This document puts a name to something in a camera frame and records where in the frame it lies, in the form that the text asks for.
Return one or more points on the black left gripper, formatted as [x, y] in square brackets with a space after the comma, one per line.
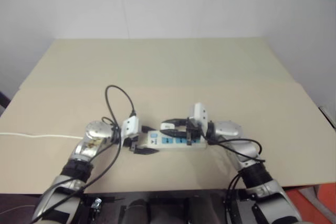
[132, 142]

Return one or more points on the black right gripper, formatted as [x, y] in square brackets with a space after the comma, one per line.
[193, 129]

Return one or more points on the white charger plug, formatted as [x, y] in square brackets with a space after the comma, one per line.
[167, 125]

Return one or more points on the white power strip blue sockets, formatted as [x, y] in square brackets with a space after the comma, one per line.
[157, 141]

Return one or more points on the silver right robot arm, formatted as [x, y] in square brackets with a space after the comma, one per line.
[228, 128]

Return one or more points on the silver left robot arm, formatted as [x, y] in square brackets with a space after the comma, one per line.
[92, 132]

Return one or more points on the dark rounded shape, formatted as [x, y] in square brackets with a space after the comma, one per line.
[136, 213]

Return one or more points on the small metal clamp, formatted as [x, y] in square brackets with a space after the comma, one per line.
[96, 203]

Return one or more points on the dark chair part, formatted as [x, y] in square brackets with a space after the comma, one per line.
[3, 102]

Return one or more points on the orange object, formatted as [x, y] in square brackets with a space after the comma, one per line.
[325, 195]

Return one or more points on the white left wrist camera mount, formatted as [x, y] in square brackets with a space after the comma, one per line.
[130, 126]

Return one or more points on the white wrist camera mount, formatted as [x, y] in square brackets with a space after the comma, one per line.
[199, 112]
[130, 126]

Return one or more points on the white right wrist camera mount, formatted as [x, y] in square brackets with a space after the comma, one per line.
[199, 112]

